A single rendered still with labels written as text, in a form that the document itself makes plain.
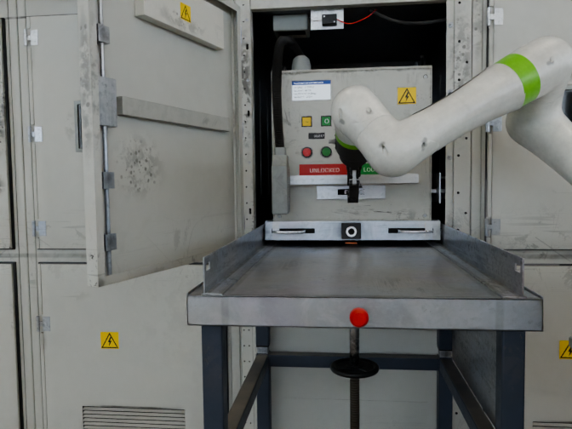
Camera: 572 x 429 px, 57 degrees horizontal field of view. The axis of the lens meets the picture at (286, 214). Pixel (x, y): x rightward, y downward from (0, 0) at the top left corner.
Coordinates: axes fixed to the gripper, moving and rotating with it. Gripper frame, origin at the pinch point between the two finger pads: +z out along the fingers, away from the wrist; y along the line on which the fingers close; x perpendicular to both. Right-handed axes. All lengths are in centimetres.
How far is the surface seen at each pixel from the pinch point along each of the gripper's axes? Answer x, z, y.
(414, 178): 18.4, 9.7, -8.4
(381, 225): 9.1, 19.4, 2.8
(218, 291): -26, -38, 43
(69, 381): -91, 40, 48
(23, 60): -104, -10, -42
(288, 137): -19.6, 6.7, -22.0
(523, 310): 27, -38, 45
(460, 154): 31.6, 6.0, -14.1
